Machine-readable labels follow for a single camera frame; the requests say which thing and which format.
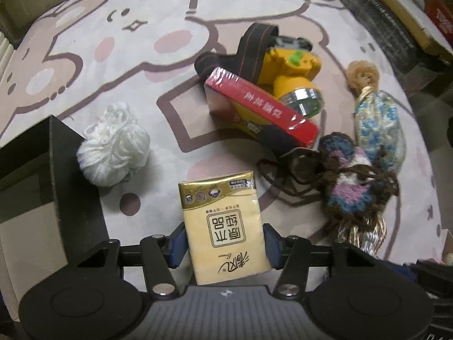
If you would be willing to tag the blue white crochet pouch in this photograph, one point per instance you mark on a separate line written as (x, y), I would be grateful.
(378, 129)

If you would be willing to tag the yellow headlamp with black strap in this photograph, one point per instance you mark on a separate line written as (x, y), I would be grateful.
(283, 66)

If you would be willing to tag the cardboard box with white top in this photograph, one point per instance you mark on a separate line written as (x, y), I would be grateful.
(425, 32)

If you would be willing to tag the cartoon bear bed sheet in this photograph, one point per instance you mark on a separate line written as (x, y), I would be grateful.
(82, 56)

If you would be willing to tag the black plastic wrapped bundle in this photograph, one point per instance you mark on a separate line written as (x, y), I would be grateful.
(392, 37)

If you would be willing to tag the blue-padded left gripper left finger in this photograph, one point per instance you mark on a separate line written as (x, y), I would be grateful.
(159, 255)

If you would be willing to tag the purple blue brown crochet piece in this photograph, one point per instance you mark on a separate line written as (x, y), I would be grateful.
(353, 189)

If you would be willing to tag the white yarn ball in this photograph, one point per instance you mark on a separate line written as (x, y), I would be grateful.
(115, 147)

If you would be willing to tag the yellow tissue pack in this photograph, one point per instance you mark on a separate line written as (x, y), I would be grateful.
(224, 228)

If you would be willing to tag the red Tuborg carton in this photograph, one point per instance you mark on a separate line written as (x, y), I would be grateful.
(441, 17)

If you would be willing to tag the black storage box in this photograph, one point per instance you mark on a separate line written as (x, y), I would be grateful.
(40, 167)

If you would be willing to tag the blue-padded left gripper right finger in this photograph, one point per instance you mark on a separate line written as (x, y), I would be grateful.
(291, 256)

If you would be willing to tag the red book box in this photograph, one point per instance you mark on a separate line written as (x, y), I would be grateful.
(257, 113)

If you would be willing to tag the beige fabric flower hair clip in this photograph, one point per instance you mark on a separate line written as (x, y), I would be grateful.
(361, 74)

